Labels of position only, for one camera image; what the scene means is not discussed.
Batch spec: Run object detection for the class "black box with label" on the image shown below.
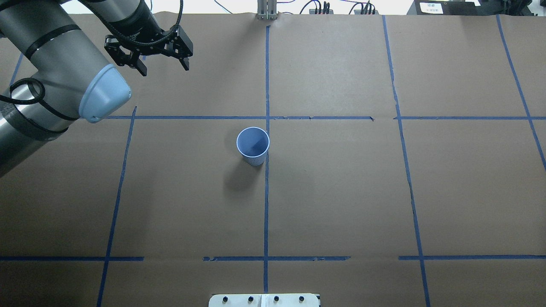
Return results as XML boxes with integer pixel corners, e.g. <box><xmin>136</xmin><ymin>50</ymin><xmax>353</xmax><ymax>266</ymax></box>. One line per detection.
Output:
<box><xmin>407</xmin><ymin>0</ymin><xmax>480</xmax><ymax>16</ymax></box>

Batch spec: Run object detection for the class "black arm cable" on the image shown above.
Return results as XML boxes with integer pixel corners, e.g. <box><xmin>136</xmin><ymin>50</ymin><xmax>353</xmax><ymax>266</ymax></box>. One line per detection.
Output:
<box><xmin>0</xmin><ymin>0</ymin><xmax>184</xmax><ymax>122</ymax></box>

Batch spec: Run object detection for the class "blue paper cup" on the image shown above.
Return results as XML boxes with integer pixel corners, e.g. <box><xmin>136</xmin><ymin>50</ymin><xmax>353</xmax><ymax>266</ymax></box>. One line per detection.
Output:
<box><xmin>236</xmin><ymin>127</ymin><xmax>270</xmax><ymax>167</ymax></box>

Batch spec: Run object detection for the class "aluminium frame post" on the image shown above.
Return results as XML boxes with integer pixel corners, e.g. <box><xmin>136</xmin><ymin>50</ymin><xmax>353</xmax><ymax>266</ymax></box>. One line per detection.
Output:
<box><xmin>256</xmin><ymin>0</ymin><xmax>278</xmax><ymax>20</ymax></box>

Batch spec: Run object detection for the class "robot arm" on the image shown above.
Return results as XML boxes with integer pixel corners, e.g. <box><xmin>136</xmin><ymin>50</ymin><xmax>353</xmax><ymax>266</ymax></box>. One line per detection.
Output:
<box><xmin>0</xmin><ymin>0</ymin><xmax>193</xmax><ymax>175</ymax></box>

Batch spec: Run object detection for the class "lower relay module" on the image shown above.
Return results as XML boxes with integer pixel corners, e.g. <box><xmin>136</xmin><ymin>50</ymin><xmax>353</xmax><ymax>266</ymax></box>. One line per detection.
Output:
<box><xmin>349</xmin><ymin>1</ymin><xmax>378</xmax><ymax>15</ymax></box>

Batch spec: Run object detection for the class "relay module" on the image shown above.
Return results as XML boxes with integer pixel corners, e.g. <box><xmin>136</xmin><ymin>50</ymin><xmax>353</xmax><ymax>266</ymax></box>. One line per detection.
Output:
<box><xmin>305</xmin><ymin>0</ymin><xmax>334</xmax><ymax>15</ymax></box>
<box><xmin>349</xmin><ymin>1</ymin><xmax>378</xmax><ymax>15</ymax></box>

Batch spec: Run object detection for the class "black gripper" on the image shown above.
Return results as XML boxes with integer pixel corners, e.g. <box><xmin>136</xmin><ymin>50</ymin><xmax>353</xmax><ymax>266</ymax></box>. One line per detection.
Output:
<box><xmin>104</xmin><ymin>25</ymin><xmax>193</xmax><ymax>77</ymax></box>

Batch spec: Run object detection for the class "upper relay module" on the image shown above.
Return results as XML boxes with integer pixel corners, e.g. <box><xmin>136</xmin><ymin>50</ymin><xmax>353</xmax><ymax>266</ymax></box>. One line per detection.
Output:
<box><xmin>305</xmin><ymin>0</ymin><xmax>334</xmax><ymax>15</ymax></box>

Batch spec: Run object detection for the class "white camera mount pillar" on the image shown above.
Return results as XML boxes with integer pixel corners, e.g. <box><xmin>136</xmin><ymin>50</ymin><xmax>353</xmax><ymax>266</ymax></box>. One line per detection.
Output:
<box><xmin>208</xmin><ymin>293</ymin><xmax>321</xmax><ymax>307</ymax></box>

